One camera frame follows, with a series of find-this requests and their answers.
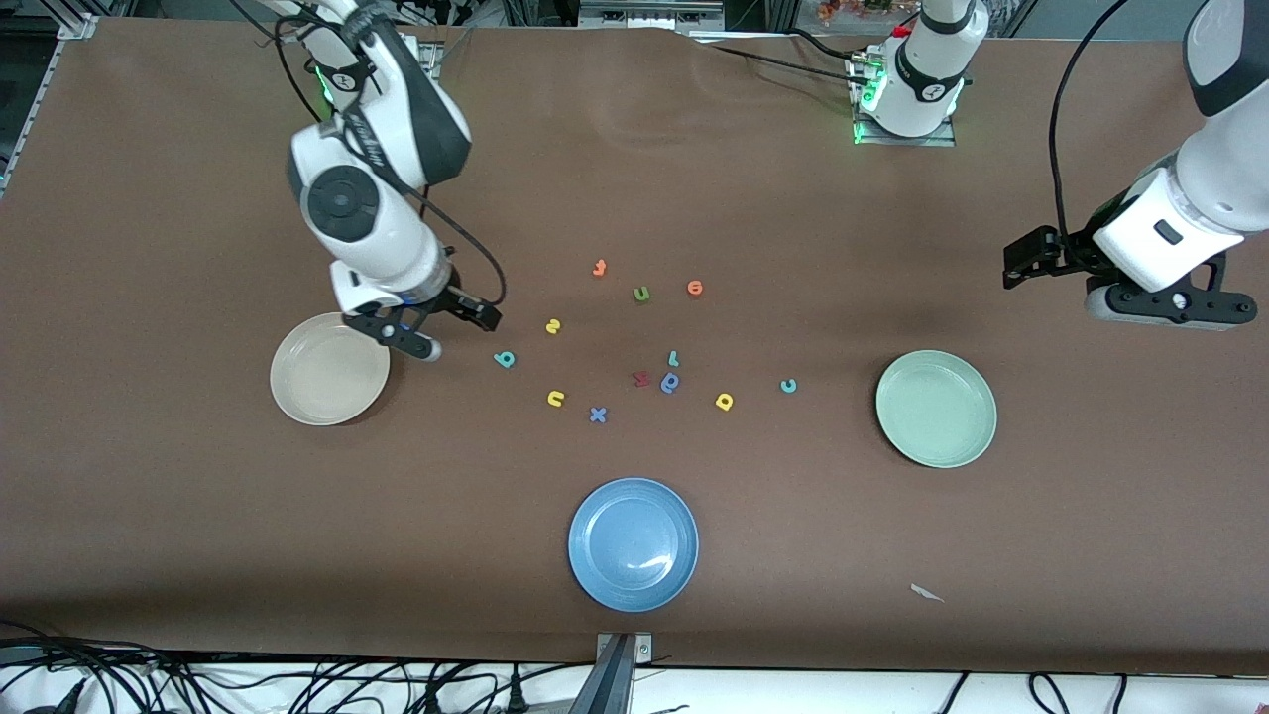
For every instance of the orange leafy decoration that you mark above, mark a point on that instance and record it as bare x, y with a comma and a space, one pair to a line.
843, 10

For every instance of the blue plate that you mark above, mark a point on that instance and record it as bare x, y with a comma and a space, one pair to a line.
633, 545

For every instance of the blue foam letter a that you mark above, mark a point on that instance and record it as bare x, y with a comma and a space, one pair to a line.
663, 384

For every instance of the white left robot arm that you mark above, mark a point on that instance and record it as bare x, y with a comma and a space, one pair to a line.
1130, 243

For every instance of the pale green plate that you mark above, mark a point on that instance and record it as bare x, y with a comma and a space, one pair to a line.
937, 409

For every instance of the aluminium frame rail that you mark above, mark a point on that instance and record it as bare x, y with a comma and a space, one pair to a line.
77, 27

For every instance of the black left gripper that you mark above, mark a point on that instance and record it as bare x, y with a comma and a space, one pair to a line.
1076, 248

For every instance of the brown table cover sheet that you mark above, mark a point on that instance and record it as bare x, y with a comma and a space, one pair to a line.
634, 178

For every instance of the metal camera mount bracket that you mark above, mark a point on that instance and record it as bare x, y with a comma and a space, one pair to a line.
615, 684

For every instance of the beige brown plate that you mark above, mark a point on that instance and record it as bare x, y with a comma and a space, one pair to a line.
327, 382

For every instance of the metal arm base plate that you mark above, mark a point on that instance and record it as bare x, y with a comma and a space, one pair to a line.
431, 55
912, 141

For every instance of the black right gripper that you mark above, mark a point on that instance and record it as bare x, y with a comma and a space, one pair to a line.
458, 300

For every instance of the teal foam letter b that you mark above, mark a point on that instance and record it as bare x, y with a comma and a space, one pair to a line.
499, 356

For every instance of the grey power strip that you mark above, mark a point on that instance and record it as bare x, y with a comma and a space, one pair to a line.
649, 15

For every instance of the white paper scrap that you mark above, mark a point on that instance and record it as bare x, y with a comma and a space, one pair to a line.
925, 592

